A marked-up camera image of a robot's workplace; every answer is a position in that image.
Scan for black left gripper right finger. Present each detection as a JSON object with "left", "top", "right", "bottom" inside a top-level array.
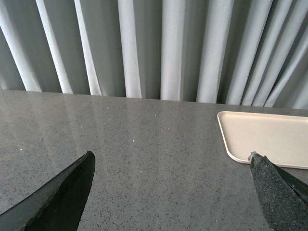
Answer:
[{"left": 248, "top": 151, "right": 308, "bottom": 231}]

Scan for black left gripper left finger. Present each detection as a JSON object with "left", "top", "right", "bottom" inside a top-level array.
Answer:
[{"left": 0, "top": 151, "right": 95, "bottom": 231}]

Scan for cream rectangular plastic tray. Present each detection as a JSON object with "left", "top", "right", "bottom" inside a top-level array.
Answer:
[{"left": 217, "top": 111, "right": 308, "bottom": 169}]

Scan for grey pleated curtain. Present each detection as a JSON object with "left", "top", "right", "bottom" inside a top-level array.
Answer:
[{"left": 0, "top": 0, "right": 308, "bottom": 109}]

